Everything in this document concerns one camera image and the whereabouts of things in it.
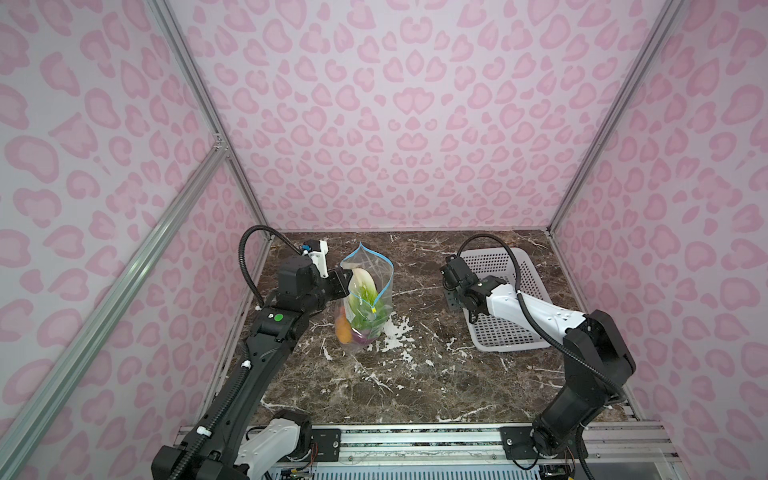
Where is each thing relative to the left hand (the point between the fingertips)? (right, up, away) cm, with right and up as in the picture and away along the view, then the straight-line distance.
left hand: (353, 267), depth 74 cm
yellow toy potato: (-5, -18, +12) cm, 22 cm away
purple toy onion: (+1, -21, +10) cm, 23 cm away
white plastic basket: (+39, -21, +18) cm, 48 cm away
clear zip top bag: (+7, -1, +8) cm, 10 cm away
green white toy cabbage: (+4, -10, -2) cm, 11 cm away
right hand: (+30, -8, +17) cm, 35 cm away
